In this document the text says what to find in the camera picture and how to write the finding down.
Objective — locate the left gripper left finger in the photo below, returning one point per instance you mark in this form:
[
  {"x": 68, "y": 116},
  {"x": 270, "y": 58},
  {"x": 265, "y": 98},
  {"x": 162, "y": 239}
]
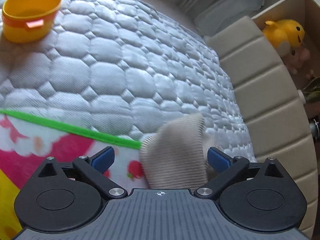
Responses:
[{"x": 63, "y": 196}]

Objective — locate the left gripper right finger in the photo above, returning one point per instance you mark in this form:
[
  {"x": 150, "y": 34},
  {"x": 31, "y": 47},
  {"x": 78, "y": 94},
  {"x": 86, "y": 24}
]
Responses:
[{"x": 260, "y": 197}]

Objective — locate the beige ribbed knit garment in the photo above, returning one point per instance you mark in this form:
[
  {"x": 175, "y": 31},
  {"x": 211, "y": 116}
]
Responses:
[{"x": 176, "y": 156}]

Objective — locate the colourful cartoon play mat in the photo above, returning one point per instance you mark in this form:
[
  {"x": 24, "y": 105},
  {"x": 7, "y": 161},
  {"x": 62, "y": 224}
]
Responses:
[{"x": 24, "y": 145}]

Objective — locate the beige padded headboard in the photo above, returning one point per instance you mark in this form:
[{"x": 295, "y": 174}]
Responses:
[{"x": 270, "y": 107}]

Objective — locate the green potted plant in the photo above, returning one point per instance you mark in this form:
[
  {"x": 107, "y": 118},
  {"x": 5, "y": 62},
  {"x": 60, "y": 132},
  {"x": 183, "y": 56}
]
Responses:
[{"x": 311, "y": 91}]

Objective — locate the pink plush toy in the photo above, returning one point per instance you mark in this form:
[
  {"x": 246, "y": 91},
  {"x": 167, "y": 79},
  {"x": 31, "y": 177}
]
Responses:
[{"x": 295, "y": 59}]

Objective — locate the white quilted mattress pad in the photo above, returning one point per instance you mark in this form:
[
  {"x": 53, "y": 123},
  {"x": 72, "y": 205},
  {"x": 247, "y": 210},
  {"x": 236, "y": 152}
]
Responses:
[{"x": 120, "y": 67}]

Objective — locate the yellow plush toy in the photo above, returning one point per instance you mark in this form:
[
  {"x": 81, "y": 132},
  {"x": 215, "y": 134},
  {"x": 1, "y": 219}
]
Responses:
[{"x": 284, "y": 35}]

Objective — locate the orange plastic basin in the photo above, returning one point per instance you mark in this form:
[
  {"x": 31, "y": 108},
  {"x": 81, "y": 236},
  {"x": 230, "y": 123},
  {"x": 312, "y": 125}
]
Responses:
[{"x": 27, "y": 21}]

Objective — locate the grey sheer curtain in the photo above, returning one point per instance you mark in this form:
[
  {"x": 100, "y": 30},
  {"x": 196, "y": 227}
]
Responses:
[{"x": 212, "y": 16}]

